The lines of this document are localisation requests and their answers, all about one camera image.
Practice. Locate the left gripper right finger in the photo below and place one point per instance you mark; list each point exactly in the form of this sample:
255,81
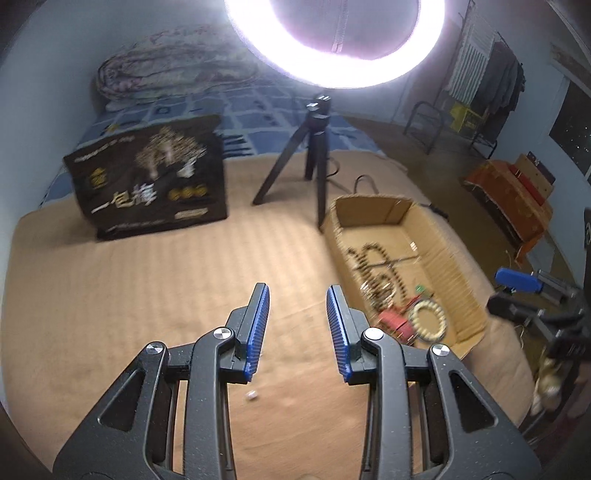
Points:
347,326

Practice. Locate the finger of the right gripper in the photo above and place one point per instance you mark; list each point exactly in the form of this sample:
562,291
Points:
518,281

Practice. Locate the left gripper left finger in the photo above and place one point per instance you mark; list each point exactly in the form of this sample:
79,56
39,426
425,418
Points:
240,359

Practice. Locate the orange wooden cabinet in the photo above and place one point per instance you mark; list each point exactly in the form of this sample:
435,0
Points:
512,196

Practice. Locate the cardboard box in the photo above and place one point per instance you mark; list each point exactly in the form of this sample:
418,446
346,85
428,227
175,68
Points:
383,247

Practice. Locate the black printed gift bag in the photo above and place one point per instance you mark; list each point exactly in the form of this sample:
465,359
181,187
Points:
162,177

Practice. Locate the black metal chair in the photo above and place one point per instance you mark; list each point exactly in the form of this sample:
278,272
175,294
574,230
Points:
430,125

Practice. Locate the black tripod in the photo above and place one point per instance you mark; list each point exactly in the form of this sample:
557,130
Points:
314,129

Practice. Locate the hanging clothes rack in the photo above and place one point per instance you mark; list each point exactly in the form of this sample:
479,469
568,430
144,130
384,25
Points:
485,72

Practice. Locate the blue patterned bed sheet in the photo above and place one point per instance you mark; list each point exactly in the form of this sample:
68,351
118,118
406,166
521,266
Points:
256,119

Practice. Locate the folded floral quilt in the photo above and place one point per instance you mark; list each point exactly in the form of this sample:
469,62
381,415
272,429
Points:
177,62

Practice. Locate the ring light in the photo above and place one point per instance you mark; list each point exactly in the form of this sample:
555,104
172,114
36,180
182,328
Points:
339,44

